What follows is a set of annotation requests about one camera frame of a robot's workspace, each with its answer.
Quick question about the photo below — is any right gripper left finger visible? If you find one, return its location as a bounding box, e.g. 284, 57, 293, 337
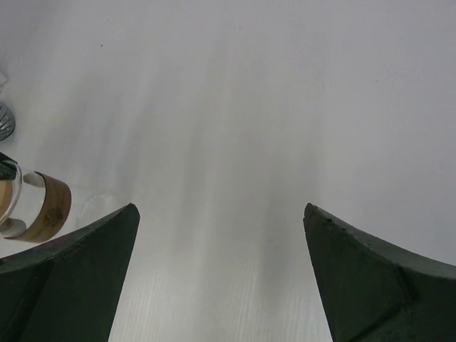
1, 204, 140, 341

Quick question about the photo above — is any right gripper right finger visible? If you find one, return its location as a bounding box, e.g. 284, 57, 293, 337
304, 204, 455, 341

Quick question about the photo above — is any glass carafe with wooden collar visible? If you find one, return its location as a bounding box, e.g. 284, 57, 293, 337
1, 154, 72, 243

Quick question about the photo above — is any grey metal cone filter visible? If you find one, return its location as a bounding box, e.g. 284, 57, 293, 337
0, 102, 16, 141

